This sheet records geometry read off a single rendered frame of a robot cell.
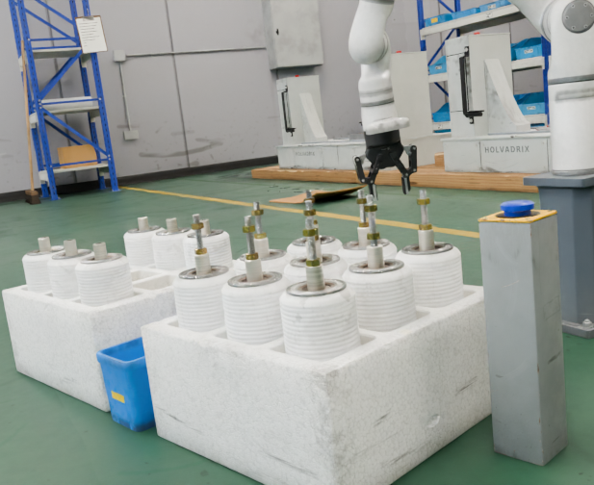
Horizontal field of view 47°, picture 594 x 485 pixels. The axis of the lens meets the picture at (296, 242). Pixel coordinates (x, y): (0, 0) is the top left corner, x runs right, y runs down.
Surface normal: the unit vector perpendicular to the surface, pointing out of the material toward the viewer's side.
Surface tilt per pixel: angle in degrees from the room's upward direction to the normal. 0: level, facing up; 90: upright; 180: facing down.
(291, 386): 90
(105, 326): 90
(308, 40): 90
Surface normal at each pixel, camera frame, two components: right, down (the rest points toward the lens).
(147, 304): 0.69, 0.05
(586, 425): -0.11, -0.98
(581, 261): -0.29, 0.20
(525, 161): -0.88, 0.18
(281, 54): 0.46, 0.11
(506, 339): -0.71, 0.20
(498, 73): 0.39, -0.27
